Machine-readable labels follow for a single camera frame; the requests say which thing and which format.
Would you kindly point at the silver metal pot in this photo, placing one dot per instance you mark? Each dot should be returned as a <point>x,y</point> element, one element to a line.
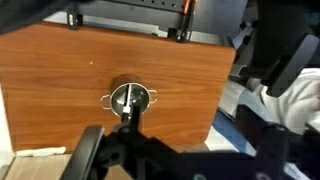
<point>140,96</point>

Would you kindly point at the white strip on cardboard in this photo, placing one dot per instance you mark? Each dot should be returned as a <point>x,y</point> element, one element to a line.
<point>40,151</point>

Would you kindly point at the seated person in white shirt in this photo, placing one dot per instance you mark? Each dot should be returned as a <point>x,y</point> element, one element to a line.
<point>296,100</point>

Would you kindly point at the black office chair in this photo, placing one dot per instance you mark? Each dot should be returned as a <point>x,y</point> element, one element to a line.
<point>283,40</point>

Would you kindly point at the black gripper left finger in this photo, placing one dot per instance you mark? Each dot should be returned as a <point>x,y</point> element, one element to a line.
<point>85,150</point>

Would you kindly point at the black perforated breadboard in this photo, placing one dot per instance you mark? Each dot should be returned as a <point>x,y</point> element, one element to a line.
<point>140,4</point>

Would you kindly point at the light blue jacket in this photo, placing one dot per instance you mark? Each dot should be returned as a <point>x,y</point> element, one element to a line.
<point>233,126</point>

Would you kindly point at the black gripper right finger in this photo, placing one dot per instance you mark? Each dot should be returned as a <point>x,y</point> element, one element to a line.
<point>275,146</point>

